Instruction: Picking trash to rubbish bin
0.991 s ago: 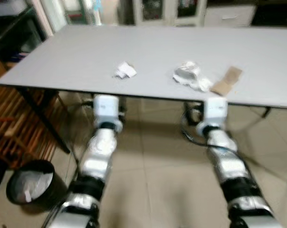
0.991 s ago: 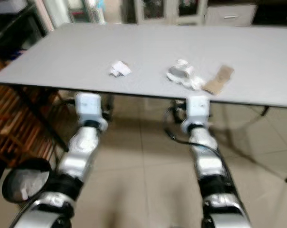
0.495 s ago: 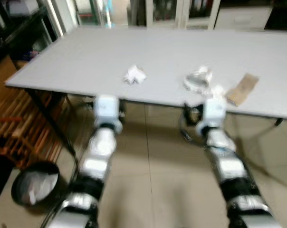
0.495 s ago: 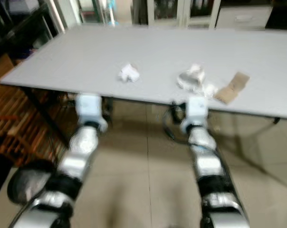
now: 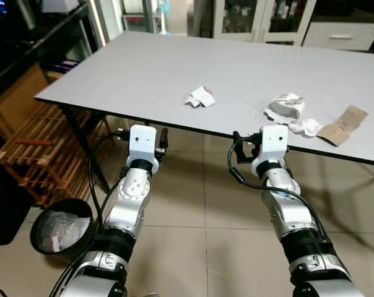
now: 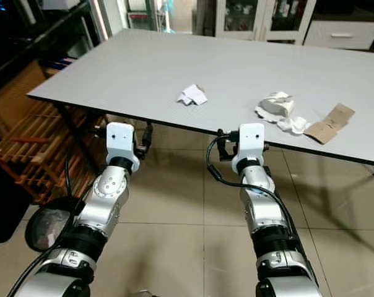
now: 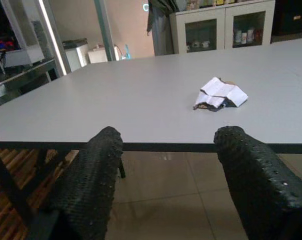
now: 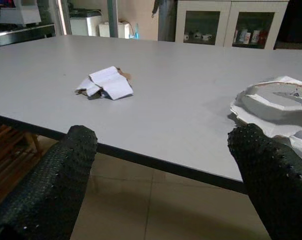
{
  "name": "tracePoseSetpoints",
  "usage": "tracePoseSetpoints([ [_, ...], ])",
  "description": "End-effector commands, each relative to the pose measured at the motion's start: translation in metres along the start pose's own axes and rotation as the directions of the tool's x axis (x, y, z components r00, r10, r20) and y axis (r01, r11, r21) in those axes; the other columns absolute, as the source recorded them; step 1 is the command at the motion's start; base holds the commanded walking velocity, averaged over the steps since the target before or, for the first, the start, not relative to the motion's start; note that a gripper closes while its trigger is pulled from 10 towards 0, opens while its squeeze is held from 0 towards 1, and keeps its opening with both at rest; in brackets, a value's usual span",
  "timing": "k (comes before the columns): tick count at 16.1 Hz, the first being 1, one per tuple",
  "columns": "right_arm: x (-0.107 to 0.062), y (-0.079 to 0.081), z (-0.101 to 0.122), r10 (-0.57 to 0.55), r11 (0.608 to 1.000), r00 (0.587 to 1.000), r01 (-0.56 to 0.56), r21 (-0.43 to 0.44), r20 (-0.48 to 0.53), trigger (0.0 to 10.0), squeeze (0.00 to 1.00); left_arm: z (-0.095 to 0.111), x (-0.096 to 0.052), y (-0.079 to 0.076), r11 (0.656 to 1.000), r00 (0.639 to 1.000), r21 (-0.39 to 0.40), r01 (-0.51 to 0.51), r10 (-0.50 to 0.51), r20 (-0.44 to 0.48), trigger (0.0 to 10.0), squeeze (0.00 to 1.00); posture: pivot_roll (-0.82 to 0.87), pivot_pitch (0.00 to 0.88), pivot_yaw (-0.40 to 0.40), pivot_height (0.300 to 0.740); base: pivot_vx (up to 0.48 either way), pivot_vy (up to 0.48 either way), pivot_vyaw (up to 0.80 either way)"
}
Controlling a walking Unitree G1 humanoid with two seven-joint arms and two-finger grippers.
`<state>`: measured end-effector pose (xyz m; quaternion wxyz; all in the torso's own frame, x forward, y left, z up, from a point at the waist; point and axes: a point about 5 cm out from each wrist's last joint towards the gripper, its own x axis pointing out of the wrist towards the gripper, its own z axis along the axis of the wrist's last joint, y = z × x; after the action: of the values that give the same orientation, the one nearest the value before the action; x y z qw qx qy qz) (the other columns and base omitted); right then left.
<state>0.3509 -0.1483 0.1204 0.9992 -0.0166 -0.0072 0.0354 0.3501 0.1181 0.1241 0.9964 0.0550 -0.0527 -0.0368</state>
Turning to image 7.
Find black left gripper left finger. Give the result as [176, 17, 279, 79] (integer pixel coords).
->
[44, 126, 126, 240]

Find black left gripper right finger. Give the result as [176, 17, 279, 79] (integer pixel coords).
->
[213, 125, 302, 240]

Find white paper trash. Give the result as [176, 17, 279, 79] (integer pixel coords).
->
[192, 76, 249, 112]

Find wooden slatted rack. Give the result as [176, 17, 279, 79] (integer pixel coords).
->
[0, 148, 79, 240]

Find black side table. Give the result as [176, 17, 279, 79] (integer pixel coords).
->
[0, 58, 64, 107]

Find white appliance with grey lid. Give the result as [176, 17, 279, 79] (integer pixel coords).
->
[62, 39, 89, 73]

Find white box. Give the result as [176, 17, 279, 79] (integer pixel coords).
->
[87, 44, 121, 64]

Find blue bottle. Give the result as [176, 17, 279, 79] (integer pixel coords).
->
[122, 44, 132, 60]

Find clear case with white base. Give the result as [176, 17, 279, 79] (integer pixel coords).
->
[0, 0, 57, 69]

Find lit white light strip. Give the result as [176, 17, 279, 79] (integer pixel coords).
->
[38, 0, 68, 76]

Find hanging dark grey clothes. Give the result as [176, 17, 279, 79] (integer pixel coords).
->
[146, 0, 177, 56]

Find white glass-door cabinet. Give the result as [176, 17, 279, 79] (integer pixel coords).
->
[169, 0, 276, 55]

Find grey metal post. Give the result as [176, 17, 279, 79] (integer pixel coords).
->
[93, 0, 117, 62]

